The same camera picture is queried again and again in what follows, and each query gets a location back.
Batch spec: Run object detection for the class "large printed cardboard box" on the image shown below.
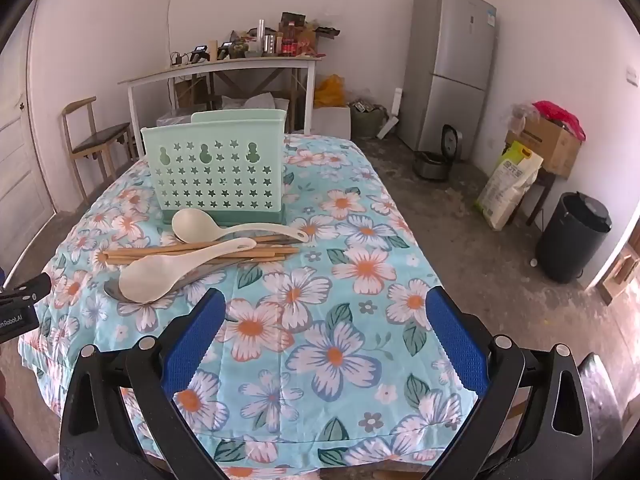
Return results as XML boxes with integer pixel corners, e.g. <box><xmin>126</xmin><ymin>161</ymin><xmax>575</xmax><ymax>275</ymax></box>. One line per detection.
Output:
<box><xmin>505</xmin><ymin>115</ymin><xmax>583</xmax><ymax>178</ymax></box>

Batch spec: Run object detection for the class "black trash bin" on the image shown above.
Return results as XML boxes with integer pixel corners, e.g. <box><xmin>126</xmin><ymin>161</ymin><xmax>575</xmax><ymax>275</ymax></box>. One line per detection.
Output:
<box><xmin>535</xmin><ymin>191</ymin><xmax>613</xmax><ymax>284</ymax></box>

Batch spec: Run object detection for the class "dark wooden stool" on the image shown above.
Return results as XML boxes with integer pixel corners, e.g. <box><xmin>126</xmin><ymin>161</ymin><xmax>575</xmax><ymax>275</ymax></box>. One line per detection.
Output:
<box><xmin>525</xmin><ymin>170</ymin><xmax>557</xmax><ymax>227</ymax></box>

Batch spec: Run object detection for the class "white plate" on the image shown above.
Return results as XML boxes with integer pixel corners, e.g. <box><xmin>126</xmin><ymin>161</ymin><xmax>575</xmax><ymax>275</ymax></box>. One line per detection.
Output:
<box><xmin>118</xmin><ymin>238</ymin><xmax>257</xmax><ymax>304</ymax></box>
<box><xmin>171</xmin><ymin>208</ymin><xmax>310</xmax><ymax>245</ymax></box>

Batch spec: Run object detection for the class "white and yellow rice sack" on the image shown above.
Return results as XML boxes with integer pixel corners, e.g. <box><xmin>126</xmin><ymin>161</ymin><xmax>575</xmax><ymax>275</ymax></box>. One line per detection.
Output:
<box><xmin>475</xmin><ymin>141</ymin><xmax>544</xmax><ymax>232</ymax></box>

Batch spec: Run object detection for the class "wooden chair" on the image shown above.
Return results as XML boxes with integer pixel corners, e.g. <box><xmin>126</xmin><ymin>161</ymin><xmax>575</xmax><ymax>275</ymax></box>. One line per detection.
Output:
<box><xmin>61</xmin><ymin>96</ymin><xmax>138</xmax><ymax>206</ymax></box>

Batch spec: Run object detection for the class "yellow plastic bag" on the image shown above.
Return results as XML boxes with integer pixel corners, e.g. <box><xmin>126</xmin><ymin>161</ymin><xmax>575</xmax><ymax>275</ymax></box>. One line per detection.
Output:
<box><xmin>314</xmin><ymin>74</ymin><xmax>347</xmax><ymax>108</ymax></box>

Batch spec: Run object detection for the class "white box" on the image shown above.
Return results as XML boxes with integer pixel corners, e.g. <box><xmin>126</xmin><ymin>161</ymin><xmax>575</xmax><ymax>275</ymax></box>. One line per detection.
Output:
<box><xmin>311</xmin><ymin>105</ymin><xmax>352</xmax><ymax>141</ymax></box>

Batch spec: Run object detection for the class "bundle of wooden chopsticks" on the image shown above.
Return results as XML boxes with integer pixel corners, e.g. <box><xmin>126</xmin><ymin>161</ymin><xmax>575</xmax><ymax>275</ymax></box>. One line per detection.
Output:
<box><xmin>102</xmin><ymin>234</ymin><xmax>301</xmax><ymax>266</ymax></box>

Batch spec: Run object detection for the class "green bag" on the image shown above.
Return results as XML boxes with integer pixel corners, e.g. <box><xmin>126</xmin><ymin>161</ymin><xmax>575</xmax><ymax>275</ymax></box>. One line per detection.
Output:
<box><xmin>350</xmin><ymin>102</ymin><xmax>388</xmax><ymax>138</ymax></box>

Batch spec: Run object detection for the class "floral blue blanket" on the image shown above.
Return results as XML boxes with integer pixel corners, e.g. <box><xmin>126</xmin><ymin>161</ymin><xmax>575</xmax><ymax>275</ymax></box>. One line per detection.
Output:
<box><xmin>17</xmin><ymin>132</ymin><xmax>481</xmax><ymax>480</ymax></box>

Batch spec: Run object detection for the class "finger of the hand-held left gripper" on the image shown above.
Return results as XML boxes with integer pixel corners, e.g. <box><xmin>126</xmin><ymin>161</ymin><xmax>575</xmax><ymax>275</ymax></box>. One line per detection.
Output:
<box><xmin>0</xmin><ymin>273</ymin><xmax>52</xmax><ymax>306</ymax></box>

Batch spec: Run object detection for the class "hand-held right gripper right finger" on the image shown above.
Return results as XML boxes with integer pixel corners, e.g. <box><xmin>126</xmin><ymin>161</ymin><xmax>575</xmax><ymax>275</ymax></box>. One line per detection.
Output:
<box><xmin>425</xmin><ymin>286</ymin><xmax>596</xmax><ymax>480</ymax></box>

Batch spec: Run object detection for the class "rice cooker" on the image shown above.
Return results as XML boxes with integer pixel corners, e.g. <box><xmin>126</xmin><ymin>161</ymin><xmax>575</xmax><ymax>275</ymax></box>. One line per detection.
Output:
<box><xmin>412</xmin><ymin>124</ymin><xmax>463</xmax><ymax>181</ymax></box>

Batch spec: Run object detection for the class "green plastic utensil holder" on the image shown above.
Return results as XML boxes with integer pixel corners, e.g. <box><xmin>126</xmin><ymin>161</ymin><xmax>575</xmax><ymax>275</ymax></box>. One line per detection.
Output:
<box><xmin>140</xmin><ymin>108</ymin><xmax>290</xmax><ymax>226</ymax></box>

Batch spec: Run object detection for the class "white plastic panel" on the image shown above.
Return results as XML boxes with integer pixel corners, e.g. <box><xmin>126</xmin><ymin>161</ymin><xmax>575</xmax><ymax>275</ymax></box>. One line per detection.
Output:
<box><xmin>376</xmin><ymin>87</ymin><xmax>404</xmax><ymax>141</ymax></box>

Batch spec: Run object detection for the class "red plastic bag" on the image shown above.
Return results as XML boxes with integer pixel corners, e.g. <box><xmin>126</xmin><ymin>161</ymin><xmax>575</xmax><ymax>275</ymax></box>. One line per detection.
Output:
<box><xmin>532</xmin><ymin>101</ymin><xmax>587</xmax><ymax>142</ymax></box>

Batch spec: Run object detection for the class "long white table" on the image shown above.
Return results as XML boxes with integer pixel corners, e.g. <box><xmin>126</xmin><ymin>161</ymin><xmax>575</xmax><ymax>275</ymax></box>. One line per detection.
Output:
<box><xmin>118</xmin><ymin>55</ymin><xmax>323</xmax><ymax>161</ymax></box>

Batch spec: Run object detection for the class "metal spoon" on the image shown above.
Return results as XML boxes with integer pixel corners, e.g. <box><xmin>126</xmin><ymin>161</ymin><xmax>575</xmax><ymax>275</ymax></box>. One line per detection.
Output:
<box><xmin>103</xmin><ymin>259</ymin><xmax>241</xmax><ymax>306</ymax></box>

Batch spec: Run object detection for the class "white pillow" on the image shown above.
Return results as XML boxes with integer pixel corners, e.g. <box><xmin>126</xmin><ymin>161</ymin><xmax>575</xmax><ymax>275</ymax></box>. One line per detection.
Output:
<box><xmin>210</xmin><ymin>91</ymin><xmax>288</xmax><ymax>117</ymax></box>

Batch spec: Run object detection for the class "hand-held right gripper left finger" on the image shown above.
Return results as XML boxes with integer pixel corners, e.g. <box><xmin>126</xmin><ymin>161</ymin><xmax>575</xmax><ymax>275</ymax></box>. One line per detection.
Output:
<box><xmin>59</xmin><ymin>287</ymin><xmax>228</xmax><ymax>480</ymax></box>

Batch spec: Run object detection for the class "silver refrigerator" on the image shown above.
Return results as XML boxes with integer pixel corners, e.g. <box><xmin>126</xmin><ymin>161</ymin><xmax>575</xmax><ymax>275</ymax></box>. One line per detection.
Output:
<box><xmin>397</xmin><ymin>0</ymin><xmax>498</xmax><ymax>161</ymax></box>

